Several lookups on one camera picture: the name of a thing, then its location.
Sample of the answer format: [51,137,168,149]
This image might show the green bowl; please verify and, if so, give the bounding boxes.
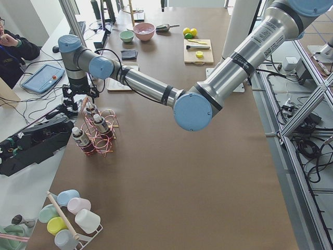
[119,30,134,43]

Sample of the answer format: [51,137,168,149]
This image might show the clear ice cubes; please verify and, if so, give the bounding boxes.
[135,23,155,34]

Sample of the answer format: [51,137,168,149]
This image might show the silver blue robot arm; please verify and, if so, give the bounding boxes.
[58,1,332,131]

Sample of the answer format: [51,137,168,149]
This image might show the wooden stand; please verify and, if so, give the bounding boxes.
[122,0,145,28]

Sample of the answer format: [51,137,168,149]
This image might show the pink bowl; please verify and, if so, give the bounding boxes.
[133,22,156,41]

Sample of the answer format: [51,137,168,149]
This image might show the blue cup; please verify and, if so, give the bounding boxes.
[57,189,80,206]

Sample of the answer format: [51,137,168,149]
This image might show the blue tablet pendant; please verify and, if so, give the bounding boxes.
[22,64,65,94]

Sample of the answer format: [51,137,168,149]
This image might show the lemon half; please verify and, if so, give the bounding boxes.
[196,51,203,58]

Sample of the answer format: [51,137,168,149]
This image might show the pink cup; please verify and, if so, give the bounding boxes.
[67,197,91,215]

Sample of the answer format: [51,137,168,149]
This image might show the tea bottle middle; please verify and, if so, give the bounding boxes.
[93,114,113,140]

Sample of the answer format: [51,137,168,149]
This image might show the wooden cutting board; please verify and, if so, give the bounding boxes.
[184,39,214,65]

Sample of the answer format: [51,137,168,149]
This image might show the tea bottle gripped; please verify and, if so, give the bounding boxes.
[85,103,99,121]

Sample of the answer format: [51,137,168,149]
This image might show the aluminium frame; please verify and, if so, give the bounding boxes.
[252,34,332,249]

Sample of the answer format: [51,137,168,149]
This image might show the wooden rack handle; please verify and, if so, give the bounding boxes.
[46,191,79,240]

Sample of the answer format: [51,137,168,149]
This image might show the grey folded cloth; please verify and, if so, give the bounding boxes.
[121,49,138,60]

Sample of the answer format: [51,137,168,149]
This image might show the yellow plastic knife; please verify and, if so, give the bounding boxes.
[187,39,207,45]

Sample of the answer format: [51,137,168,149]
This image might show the black equipment case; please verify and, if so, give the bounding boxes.
[1,118,73,176]

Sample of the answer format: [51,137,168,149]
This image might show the grey cup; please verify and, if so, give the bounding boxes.
[54,229,79,250]

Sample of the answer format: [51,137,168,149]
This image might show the yellow cup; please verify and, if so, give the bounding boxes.
[47,217,68,236]

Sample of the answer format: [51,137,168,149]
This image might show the steel muddler black tip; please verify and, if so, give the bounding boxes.
[186,45,210,50]

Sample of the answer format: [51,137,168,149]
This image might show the black computer mouse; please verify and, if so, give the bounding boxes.
[52,45,59,53]

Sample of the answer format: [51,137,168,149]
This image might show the yellow lemon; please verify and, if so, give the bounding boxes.
[183,27,191,36]

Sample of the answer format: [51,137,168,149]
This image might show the metal ice scoop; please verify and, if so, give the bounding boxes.
[156,24,180,32]

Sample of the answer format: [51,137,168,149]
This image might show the white serving tray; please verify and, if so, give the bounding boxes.
[106,62,139,92]

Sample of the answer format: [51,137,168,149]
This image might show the green cup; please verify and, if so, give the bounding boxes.
[38,204,59,223]

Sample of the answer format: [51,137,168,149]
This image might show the person in black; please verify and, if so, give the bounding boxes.
[1,18,41,89]

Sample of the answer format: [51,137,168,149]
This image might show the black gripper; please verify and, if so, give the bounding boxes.
[62,84,99,115]

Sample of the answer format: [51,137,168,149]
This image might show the white wire cup rack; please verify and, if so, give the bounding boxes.
[53,194,103,249]

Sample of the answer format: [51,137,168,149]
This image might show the copper wire bottle basket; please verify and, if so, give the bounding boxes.
[79,97,119,157]

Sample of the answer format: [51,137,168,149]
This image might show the white cup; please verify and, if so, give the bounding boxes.
[75,209,101,234]

